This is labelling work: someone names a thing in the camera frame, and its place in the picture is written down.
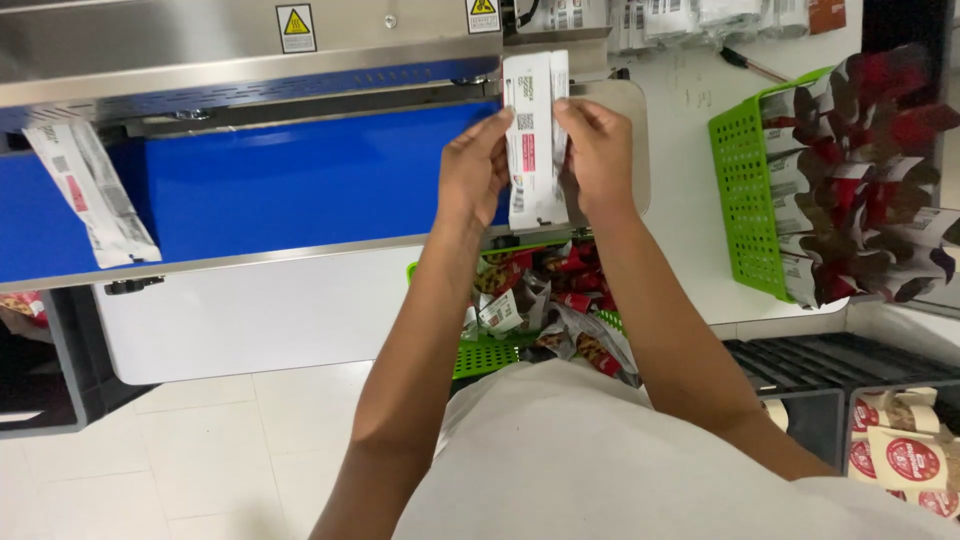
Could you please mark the yellow triangle warning sticker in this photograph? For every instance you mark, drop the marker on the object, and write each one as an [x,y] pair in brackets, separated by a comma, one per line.
[483,15]
[295,28]

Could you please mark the person's left hand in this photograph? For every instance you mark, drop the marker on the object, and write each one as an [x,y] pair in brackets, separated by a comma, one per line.
[469,176]

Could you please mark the heap of red snack packets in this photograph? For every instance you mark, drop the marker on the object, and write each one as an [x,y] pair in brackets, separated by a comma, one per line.
[559,300]

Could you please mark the heap of white flat packets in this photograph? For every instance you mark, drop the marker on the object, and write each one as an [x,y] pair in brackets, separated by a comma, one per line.
[675,19]

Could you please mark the person's right hand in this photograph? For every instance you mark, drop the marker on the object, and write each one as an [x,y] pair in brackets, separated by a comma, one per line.
[604,165]

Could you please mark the tall green plastic basket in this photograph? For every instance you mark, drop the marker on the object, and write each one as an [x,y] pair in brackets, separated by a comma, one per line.
[739,187]

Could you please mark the person's right fingers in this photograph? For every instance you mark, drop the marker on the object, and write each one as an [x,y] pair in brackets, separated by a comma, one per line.
[576,114]

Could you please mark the person's white shirt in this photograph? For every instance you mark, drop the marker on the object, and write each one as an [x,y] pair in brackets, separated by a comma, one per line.
[600,465]

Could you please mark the low green plastic basket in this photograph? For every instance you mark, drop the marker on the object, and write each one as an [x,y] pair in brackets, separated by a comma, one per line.
[484,358]

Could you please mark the black slatted crate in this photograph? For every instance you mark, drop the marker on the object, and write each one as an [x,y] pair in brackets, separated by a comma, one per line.
[840,360]

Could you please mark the stainless steel sealing machine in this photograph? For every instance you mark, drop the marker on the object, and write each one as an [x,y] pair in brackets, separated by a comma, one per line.
[247,67]

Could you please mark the black pen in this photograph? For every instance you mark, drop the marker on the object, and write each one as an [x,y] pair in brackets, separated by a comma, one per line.
[750,66]

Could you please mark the dark grey empty crate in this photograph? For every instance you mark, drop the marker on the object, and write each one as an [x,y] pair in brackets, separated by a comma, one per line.
[67,375]

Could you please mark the person's left fingers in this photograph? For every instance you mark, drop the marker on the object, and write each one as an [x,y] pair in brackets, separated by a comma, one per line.
[499,126]

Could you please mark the orange card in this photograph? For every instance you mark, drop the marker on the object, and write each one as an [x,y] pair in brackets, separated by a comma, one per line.
[826,15]

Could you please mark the narrow white snack packet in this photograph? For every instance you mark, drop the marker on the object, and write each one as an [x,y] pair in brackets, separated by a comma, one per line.
[559,75]

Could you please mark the pile of upright open packets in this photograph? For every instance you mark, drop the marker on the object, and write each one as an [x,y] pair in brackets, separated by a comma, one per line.
[862,187]

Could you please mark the black machine knob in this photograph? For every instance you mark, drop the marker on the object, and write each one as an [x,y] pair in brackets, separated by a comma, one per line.
[133,285]

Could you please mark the blue conveyor belt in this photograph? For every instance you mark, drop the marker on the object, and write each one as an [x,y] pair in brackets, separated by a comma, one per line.
[300,180]

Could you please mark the wide white snack packet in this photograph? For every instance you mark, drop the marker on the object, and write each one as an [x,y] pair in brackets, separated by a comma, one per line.
[531,172]

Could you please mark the grey crate of cream pouches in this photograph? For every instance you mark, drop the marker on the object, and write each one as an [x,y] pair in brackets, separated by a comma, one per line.
[900,450]

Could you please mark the white sealed snack packet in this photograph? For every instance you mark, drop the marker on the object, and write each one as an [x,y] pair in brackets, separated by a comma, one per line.
[94,195]

